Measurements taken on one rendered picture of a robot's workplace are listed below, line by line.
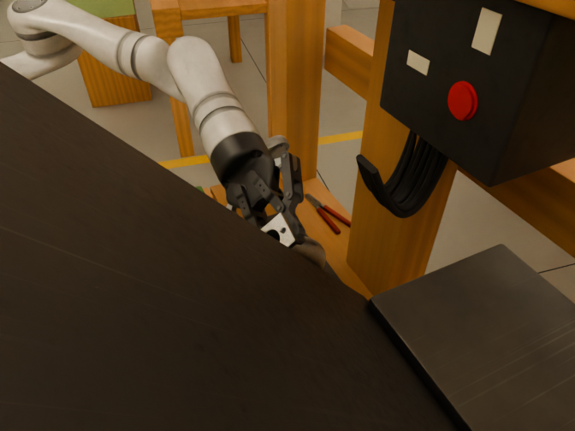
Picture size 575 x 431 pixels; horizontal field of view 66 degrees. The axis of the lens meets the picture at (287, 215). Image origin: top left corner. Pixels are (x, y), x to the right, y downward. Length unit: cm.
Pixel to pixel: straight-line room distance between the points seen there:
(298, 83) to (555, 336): 74
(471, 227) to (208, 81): 206
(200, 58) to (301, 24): 37
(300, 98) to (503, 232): 174
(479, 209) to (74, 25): 226
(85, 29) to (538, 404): 75
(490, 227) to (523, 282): 206
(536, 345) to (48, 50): 82
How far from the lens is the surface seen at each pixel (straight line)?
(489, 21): 40
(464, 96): 42
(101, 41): 78
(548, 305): 50
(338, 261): 97
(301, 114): 106
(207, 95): 62
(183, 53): 66
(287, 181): 51
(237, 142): 55
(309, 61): 102
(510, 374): 44
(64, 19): 83
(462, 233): 247
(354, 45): 92
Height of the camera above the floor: 159
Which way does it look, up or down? 41 degrees down
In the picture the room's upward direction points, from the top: straight up
